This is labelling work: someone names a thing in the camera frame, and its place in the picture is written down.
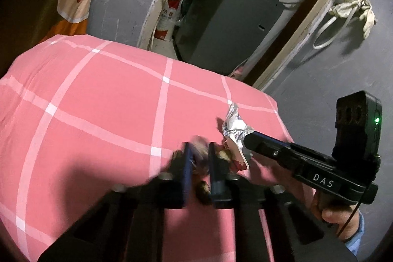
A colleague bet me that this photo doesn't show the silver wrapper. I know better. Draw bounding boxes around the silver wrapper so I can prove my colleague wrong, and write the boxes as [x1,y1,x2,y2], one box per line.
[221,102,254,171]

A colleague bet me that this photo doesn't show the person's right hand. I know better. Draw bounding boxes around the person's right hand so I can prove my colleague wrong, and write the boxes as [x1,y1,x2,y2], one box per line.
[270,163,361,242]

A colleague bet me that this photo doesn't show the pink checked tablecloth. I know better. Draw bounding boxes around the pink checked tablecloth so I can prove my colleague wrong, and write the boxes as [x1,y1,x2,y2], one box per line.
[1,35,290,261]

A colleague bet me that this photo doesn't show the white cloth gloves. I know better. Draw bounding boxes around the white cloth gloves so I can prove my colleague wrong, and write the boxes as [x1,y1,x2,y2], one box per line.
[328,0,377,39]

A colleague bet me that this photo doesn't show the grey metal cabinet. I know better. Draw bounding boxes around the grey metal cabinet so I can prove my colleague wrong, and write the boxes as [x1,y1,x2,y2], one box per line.
[174,0,284,76]

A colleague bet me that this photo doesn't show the white looped cord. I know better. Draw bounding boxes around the white looped cord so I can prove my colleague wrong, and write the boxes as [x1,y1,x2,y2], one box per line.
[312,3,360,51]

